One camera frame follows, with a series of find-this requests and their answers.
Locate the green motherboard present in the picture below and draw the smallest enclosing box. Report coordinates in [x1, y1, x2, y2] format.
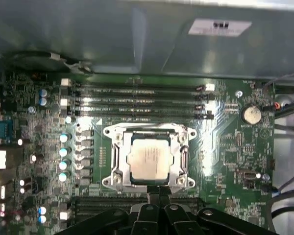
[0, 70, 276, 235]

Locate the thin wire locking lever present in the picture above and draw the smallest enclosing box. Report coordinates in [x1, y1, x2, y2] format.
[112, 143, 122, 173]
[180, 143, 189, 173]

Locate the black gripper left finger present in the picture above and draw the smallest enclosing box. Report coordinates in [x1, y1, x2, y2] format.
[60, 186, 161, 235]

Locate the thin dark wire loop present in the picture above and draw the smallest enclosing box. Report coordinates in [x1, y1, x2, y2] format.
[263, 70, 294, 86]

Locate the black RAM slot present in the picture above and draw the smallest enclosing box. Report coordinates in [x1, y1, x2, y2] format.
[71, 91, 208, 100]
[71, 110, 213, 118]
[60, 77, 216, 92]
[60, 97, 208, 110]
[72, 203, 203, 212]
[72, 195, 203, 204]

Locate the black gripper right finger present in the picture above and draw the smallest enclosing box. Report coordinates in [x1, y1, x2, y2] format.
[159, 186, 278, 235]

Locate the silver CPU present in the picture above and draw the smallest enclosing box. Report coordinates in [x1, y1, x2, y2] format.
[126, 132, 177, 186]

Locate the white case sticker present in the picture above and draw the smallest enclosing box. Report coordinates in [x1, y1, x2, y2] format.
[188, 18, 252, 37]

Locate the black wire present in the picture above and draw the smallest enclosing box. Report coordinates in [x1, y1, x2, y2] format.
[274, 123, 294, 134]
[274, 97, 294, 116]

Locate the blue serial port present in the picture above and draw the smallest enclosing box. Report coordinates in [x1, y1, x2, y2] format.
[0, 114, 23, 145]

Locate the black sleeved cable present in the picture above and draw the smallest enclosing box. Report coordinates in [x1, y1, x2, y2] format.
[8, 50, 94, 74]

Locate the black open PC case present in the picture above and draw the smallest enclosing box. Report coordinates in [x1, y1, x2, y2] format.
[0, 0, 294, 235]

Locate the round coin battery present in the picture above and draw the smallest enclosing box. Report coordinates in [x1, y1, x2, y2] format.
[240, 104, 262, 125]

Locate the CPU socket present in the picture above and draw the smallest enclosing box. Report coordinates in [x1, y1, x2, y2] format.
[100, 122, 197, 193]

